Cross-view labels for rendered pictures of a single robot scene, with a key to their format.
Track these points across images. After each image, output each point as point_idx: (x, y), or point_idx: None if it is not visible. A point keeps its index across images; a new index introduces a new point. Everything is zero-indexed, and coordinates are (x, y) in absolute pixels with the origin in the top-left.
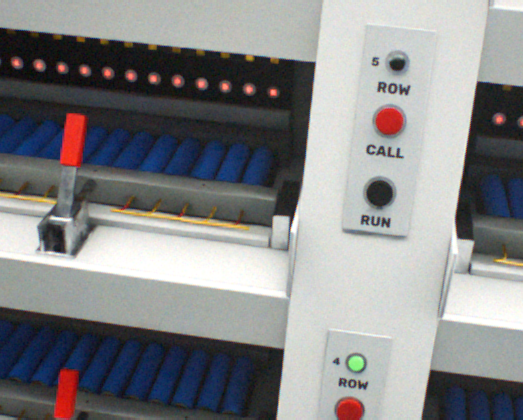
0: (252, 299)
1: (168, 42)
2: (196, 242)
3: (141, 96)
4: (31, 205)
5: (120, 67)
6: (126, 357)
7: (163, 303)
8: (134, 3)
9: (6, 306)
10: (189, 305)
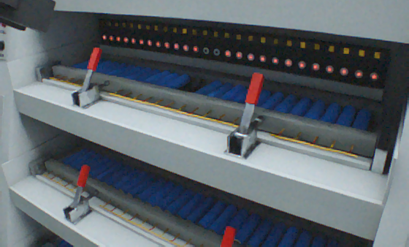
0: (357, 202)
1: (320, 29)
2: (321, 161)
3: (293, 74)
4: (225, 126)
5: (283, 58)
6: (263, 227)
7: (296, 196)
8: (301, 5)
9: (202, 182)
10: (313, 200)
